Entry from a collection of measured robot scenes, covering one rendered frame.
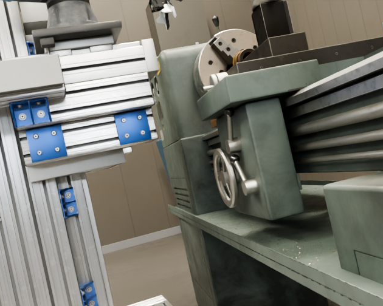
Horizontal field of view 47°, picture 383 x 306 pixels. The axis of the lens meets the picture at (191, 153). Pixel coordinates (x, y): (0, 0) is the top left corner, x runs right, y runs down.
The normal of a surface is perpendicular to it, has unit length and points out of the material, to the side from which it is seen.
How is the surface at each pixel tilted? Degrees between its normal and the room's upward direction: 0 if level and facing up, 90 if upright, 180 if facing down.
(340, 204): 90
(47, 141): 90
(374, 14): 90
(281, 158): 90
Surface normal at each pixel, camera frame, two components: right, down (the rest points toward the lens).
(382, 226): -0.96, 0.21
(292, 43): 0.18, -0.06
